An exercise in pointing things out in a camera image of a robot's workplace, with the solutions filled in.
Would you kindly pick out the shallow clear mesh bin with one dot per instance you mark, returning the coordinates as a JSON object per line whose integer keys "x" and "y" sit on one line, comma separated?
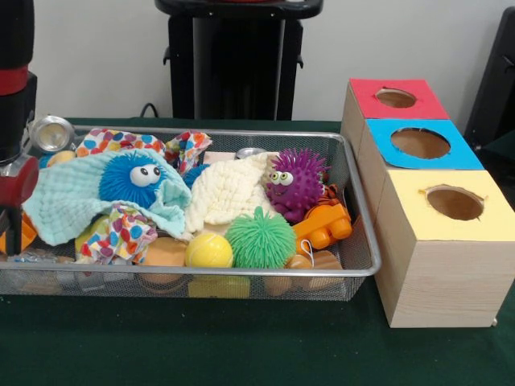
{"x": 358, "y": 257}

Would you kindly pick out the small colourful dotted cloth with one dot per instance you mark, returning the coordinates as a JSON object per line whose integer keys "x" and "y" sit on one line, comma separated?
{"x": 121, "y": 233}

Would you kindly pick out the large colourful dotted cloth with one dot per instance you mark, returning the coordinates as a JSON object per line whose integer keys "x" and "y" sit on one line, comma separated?
{"x": 109, "y": 141}

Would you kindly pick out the small orange plastic toy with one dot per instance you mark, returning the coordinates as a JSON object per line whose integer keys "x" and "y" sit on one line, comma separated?
{"x": 29, "y": 233}

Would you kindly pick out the mint green cloth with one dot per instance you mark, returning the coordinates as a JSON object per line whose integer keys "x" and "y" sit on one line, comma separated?
{"x": 68, "y": 201}

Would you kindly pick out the wooden box with three holes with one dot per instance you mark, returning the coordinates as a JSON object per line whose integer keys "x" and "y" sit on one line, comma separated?
{"x": 451, "y": 265}

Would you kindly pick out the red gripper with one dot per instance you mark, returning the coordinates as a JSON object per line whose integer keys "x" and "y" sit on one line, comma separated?
{"x": 16, "y": 183}

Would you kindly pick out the cream white cloth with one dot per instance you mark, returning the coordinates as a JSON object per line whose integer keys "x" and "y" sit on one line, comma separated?
{"x": 229, "y": 193}

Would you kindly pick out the yellow ball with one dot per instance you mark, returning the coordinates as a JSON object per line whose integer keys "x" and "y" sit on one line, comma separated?
{"x": 209, "y": 251}

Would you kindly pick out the orange toy building block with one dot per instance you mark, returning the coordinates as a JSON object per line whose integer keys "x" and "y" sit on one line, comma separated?
{"x": 323, "y": 225}

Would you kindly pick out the purple spiky ball with eyes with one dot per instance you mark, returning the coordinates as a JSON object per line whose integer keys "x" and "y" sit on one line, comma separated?
{"x": 299, "y": 185}

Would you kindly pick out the dark green table cloth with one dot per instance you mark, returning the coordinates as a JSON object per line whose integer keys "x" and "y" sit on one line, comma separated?
{"x": 241, "y": 346}

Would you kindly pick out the blue spiky rubber ball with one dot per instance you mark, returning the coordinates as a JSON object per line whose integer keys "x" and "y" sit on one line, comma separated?
{"x": 193, "y": 173}
{"x": 125, "y": 181}

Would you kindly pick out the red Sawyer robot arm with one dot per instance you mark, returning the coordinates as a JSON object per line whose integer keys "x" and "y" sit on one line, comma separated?
{"x": 14, "y": 80}

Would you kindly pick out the green spiky rubber ball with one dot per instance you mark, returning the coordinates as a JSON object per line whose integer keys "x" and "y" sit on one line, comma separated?
{"x": 260, "y": 239}

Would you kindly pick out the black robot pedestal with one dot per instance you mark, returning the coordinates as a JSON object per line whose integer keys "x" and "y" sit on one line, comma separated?
{"x": 233, "y": 64}

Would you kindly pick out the black panel stand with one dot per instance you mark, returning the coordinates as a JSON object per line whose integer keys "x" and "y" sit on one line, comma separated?
{"x": 495, "y": 72}

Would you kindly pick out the silver crushed can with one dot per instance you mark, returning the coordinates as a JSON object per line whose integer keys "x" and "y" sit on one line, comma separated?
{"x": 52, "y": 133}

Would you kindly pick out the tan orange ball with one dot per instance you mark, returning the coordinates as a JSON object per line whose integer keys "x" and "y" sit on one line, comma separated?
{"x": 163, "y": 253}

